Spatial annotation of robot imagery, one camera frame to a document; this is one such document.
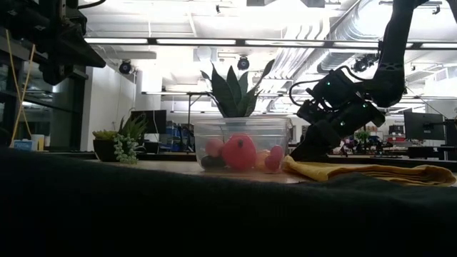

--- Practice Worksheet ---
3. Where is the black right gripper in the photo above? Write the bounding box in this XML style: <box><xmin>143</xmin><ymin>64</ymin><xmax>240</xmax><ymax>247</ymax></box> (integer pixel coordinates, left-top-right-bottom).
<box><xmin>291</xmin><ymin>67</ymin><xmax>386</xmax><ymax>162</ymax></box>

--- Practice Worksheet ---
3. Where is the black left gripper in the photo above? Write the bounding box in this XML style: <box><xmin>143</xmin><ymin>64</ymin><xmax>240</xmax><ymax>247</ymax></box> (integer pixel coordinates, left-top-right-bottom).
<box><xmin>0</xmin><ymin>0</ymin><xmax>107</xmax><ymax>86</ymax></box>

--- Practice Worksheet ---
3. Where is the orange toy fruit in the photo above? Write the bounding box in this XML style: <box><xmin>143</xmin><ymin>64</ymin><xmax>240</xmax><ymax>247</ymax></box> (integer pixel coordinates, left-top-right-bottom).
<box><xmin>253</xmin><ymin>148</ymin><xmax>271</xmax><ymax>172</ymax></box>

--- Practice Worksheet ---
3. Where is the red toy bell pepper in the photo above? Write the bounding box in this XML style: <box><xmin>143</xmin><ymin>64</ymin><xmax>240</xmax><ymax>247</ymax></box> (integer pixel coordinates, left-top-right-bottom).
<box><xmin>221</xmin><ymin>133</ymin><xmax>258</xmax><ymax>171</ymax></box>

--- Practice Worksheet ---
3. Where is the clear plastic tupperware container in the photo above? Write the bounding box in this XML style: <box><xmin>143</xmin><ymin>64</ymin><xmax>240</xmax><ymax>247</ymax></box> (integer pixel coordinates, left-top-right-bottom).
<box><xmin>192</xmin><ymin>116</ymin><xmax>293</xmax><ymax>175</ymax></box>

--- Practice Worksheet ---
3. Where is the white LED light strip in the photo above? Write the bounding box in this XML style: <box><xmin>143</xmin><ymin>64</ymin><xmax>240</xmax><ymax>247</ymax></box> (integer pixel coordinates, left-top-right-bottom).
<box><xmin>420</xmin><ymin>42</ymin><xmax>457</xmax><ymax>50</ymax></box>
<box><xmin>333</xmin><ymin>41</ymin><xmax>414</xmax><ymax>49</ymax></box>
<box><xmin>156</xmin><ymin>38</ymin><xmax>237</xmax><ymax>46</ymax></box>
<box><xmin>84</xmin><ymin>37</ymin><xmax>149</xmax><ymax>45</ymax></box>
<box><xmin>244</xmin><ymin>39</ymin><xmax>325</xmax><ymax>48</ymax></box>

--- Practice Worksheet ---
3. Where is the yellow folded cloth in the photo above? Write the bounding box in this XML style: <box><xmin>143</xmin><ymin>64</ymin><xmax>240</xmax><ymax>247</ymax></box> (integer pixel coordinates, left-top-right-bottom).
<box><xmin>281</xmin><ymin>154</ymin><xmax>457</xmax><ymax>188</ymax></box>

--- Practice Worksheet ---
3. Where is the black computer monitor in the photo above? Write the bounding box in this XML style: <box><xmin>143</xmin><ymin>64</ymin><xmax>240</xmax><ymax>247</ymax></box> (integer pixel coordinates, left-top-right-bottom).
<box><xmin>403</xmin><ymin>111</ymin><xmax>446</xmax><ymax>141</ymax></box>
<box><xmin>130</xmin><ymin>109</ymin><xmax>168</xmax><ymax>135</ymax></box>

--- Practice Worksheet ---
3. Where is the succulent plant in dark pot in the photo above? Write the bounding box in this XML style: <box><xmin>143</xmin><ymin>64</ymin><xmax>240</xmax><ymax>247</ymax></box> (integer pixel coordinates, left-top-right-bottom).
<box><xmin>91</xmin><ymin>114</ymin><xmax>149</xmax><ymax>166</ymax></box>

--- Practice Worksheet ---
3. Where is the snake plant in white pot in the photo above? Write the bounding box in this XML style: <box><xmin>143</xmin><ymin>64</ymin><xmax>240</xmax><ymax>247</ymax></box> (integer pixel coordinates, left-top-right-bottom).
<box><xmin>199</xmin><ymin>59</ymin><xmax>276</xmax><ymax>133</ymax></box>

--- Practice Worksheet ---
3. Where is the yellow and white cup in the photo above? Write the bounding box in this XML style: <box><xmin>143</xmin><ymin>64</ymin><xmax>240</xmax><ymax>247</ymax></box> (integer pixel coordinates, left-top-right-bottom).
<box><xmin>31</xmin><ymin>133</ymin><xmax>51</xmax><ymax>150</ymax></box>

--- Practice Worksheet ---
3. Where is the blue box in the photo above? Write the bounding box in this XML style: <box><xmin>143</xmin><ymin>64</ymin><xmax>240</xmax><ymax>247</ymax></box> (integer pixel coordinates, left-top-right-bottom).
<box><xmin>12</xmin><ymin>139</ymin><xmax>35</xmax><ymax>150</ymax></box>

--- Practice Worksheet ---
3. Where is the black folded cloth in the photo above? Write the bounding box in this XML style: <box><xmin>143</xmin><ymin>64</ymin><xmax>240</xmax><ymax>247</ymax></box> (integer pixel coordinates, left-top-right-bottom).
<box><xmin>0</xmin><ymin>145</ymin><xmax>457</xmax><ymax>257</ymax></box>

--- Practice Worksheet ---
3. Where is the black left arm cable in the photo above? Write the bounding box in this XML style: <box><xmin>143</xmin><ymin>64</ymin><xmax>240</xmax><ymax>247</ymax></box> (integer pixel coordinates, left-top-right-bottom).
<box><xmin>76</xmin><ymin>0</ymin><xmax>107</xmax><ymax>10</ymax></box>

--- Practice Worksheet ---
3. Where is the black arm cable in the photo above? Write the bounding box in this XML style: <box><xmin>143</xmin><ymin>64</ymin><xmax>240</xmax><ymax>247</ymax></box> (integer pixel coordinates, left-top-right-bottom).
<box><xmin>76</xmin><ymin>0</ymin><xmax>107</xmax><ymax>10</ymax></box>
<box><xmin>288</xmin><ymin>65</ymin><xmax>360</xmax><ymax>108</ymax></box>

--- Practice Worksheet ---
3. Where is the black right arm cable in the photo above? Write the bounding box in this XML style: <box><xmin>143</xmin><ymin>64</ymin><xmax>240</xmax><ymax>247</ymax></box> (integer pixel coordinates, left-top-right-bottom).
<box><xmin>288</xmin><ymin>65</ymin><xmax>360</xmax><ymax>108</ymax></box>

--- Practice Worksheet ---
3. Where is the yellow cable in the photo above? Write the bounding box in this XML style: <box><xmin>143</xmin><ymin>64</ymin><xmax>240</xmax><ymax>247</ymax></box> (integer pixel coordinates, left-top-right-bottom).
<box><xmin>5</xmin><ymin>28</ymin><xmax>37</xmax><ymax>143</ymax></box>

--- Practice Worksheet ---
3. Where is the silver ventilation duct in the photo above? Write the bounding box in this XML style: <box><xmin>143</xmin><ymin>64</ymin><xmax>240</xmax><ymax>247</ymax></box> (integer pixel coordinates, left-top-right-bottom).
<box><xmin>278</xmin><ymin>0</ymin><xmax>393</xmax><ymax>81</ymax></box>

